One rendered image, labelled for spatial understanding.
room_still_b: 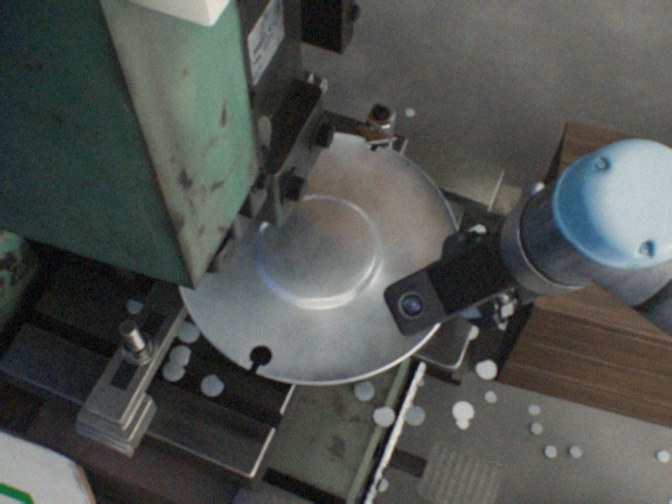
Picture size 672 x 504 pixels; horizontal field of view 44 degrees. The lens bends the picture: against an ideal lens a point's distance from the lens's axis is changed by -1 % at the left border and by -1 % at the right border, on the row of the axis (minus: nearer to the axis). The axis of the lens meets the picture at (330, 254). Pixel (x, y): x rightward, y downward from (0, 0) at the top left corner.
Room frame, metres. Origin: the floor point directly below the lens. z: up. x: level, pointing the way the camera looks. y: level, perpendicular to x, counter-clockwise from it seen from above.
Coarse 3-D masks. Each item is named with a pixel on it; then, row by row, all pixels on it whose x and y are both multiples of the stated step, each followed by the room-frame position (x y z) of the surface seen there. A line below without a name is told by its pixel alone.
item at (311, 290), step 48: (336, 144) 0.54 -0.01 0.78; (336, 192) 0.47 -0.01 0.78; (384, 192) 0.47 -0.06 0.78; (432, 192) 0.47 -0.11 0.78; (288, 240) 0.41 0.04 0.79; (336, 240) 0.41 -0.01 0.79; (384, 240) 0.42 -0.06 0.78; (432, 240) 0.42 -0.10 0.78; (240, 288) 0.36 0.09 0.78; (288, 288) 0.36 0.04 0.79; (336, 288) 0.36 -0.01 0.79; (384, 288) 0.36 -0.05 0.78; (240, 336) 0.31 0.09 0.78; (288, 336) 0.31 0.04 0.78; (336, 336) 0.31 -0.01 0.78; (384, 336) 0.31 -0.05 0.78
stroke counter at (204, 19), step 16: (128, 0) 0.23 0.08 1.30; (144, 0) 0.23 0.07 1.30; (160, 0) 0.23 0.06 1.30; (176, 0) 0.22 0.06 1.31; (192, 0) 0.22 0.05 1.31; (208, 0) 0.22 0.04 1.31; (224, 0) 0.23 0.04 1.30; (176, 16) 0.23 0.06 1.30; (192, 16) 0.22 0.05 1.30; (208, 16) 0.22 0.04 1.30
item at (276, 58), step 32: (256, 0) 0.42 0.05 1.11; (288, 0) 0.47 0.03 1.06; (256, 32) 0.42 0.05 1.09; (288, 32) 0.46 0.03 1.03; (256, 64) 0.41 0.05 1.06; (288, 64) 0.46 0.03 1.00; (288, 96) 0.45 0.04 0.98; (320, 96) 0.45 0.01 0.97; (288, 128) 0.41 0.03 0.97; (320, 128) 0.44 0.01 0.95; (288, 160) 0.38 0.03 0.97; (288, 192) 0.37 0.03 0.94
